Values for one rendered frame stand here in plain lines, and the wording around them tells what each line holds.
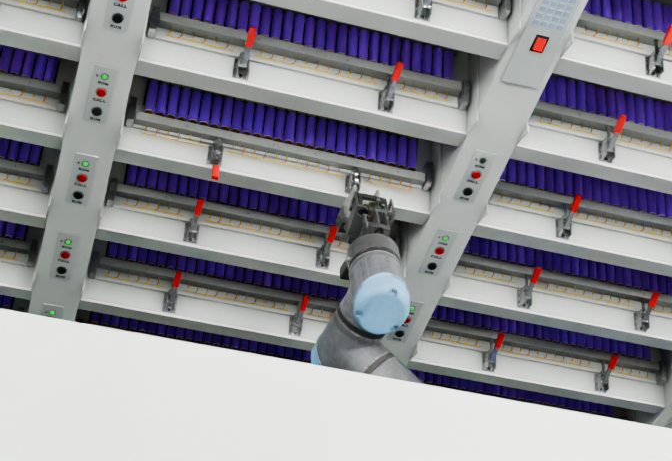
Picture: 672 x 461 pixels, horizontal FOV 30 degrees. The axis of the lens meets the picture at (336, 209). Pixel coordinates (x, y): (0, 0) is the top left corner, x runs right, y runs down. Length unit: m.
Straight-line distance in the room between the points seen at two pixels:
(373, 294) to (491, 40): 0.50
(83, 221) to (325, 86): 0.54
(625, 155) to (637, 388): 0.68
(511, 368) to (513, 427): 1.81
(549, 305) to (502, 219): 0.27
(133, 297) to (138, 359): 1.69
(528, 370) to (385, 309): 0.84
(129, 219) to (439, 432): 1.58
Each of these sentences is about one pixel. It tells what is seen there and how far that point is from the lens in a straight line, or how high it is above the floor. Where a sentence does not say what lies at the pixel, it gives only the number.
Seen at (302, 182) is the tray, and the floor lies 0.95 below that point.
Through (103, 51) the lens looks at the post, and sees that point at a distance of 2.18.
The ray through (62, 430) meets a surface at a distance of 0.85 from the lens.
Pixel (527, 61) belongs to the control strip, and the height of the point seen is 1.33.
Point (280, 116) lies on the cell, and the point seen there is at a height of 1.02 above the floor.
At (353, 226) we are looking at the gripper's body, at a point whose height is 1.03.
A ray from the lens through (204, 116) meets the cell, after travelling 2.35.
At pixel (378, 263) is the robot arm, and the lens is 2.03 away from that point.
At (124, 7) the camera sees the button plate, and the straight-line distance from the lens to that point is 2.13.
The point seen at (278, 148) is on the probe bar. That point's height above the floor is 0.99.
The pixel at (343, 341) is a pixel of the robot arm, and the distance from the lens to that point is 2.05.
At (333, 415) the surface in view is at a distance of 0.91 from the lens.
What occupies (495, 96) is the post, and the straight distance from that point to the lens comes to 2.25.
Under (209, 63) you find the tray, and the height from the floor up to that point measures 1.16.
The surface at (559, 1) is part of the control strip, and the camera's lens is 2.15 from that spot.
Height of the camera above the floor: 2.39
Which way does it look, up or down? 38 degrees down
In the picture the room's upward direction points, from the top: 22 degrees clockwise
